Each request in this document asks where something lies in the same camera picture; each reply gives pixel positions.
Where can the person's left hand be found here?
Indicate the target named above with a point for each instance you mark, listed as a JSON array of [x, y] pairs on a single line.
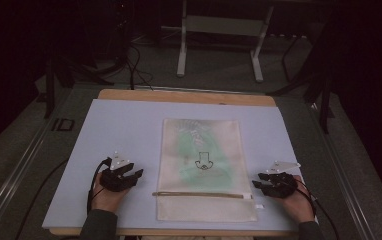
[[107, 199]]

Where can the black tripod stand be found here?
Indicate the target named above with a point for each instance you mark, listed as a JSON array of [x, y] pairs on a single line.
[[59, 73], [319, 90]]

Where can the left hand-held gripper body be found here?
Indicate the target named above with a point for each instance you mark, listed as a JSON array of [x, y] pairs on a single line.
[[114, 181]]

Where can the white metal stand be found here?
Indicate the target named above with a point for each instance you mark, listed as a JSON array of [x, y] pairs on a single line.
[[222, 25]]

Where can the aluminium rail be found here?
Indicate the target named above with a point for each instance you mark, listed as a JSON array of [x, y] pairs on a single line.
[[345, 180], [12, 180]]

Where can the white mat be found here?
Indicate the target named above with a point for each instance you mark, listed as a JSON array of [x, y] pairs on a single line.
[[125, 133]]

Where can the beige zip pouch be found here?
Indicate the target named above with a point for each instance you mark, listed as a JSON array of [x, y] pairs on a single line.
[[205, 160]]

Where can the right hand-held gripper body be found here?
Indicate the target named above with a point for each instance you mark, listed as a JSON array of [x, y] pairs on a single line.
[[284, 186]]

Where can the wooden table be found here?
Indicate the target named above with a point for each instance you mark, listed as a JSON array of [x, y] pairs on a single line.
[[185, 97]]

